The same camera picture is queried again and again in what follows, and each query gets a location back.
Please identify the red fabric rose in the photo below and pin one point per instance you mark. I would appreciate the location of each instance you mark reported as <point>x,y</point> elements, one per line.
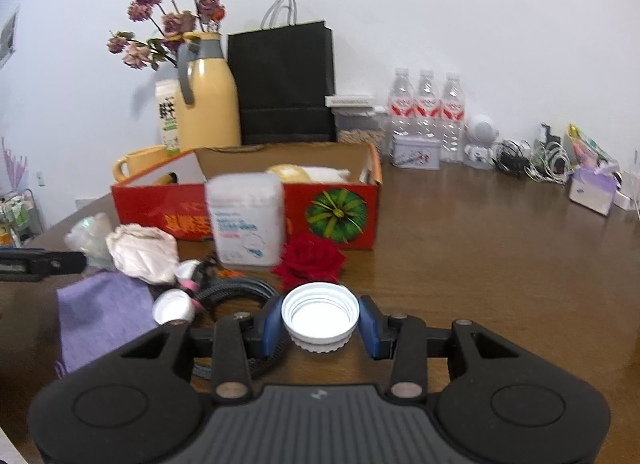
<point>309,259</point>

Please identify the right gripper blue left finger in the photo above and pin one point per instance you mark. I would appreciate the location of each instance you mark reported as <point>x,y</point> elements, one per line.
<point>273,337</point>

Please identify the water bottle right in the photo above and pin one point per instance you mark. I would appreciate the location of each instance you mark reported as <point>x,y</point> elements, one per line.
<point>452,112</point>

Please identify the water bottle middle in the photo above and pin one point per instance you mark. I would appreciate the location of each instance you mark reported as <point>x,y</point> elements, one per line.
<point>427,105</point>

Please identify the black paper bag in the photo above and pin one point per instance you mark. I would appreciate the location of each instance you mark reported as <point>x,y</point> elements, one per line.
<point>284,71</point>

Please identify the iridescent plastic bag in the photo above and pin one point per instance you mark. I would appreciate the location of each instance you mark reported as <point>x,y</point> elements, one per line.
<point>89,237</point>

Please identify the metal wire rack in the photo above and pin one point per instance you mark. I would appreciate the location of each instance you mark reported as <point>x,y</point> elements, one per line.
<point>20,220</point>

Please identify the purple cloth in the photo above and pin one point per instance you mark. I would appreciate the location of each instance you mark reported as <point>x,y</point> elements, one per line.
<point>99,314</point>

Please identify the yellow white plush toy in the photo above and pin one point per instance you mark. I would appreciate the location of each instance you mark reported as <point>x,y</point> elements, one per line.
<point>288,173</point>

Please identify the white robot figurine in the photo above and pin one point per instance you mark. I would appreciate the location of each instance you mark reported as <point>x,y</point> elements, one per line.
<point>481,133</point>

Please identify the small printed tin box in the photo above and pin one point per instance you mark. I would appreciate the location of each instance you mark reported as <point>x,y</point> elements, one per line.
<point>415,152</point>

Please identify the water bottle left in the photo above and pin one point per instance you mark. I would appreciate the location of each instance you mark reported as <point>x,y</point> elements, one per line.
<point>400,103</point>

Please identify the yellow mug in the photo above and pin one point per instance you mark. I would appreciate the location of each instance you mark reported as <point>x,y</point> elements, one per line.
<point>138,161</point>

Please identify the purple tissue pack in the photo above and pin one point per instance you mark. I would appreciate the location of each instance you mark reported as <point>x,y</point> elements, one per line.
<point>593,190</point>

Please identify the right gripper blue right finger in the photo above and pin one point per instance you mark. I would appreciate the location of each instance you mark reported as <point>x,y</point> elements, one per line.
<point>372,328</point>

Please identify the white milk carton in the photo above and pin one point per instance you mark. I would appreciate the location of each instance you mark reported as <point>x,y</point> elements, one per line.
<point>165,98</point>

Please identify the clear seed container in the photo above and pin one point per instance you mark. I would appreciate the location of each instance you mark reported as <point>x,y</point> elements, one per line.
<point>362,125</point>

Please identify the small white bottle cap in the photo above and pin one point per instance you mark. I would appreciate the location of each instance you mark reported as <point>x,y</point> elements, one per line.
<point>173,305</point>

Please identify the dried rose bouquet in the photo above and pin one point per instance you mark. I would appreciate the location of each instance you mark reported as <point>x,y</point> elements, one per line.
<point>173,20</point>

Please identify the white power strip charger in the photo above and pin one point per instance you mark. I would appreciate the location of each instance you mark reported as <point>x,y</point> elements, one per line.
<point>626,197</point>

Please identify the water bottle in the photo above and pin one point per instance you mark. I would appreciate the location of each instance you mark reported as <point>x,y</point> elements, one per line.
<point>427,105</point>
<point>452,112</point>
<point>400,103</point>

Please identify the white cotton swab container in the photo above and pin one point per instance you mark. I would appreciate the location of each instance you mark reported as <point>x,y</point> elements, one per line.
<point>246,212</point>

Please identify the large white bottle cap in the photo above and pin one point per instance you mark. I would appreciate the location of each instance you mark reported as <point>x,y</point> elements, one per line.
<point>320,317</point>

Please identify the white cloth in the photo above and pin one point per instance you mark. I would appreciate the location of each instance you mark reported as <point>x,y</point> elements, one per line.
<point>145,253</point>

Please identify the yellow thermos jug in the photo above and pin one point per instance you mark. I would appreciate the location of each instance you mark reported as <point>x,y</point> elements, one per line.
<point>207,104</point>

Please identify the white flat box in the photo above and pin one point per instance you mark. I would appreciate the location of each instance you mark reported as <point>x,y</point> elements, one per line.
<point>349,101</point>

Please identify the colourful snack bag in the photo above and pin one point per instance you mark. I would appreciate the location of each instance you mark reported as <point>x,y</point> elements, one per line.
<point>586,152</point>

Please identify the red cardboard box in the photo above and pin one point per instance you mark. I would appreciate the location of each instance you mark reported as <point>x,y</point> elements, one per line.
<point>326,189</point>

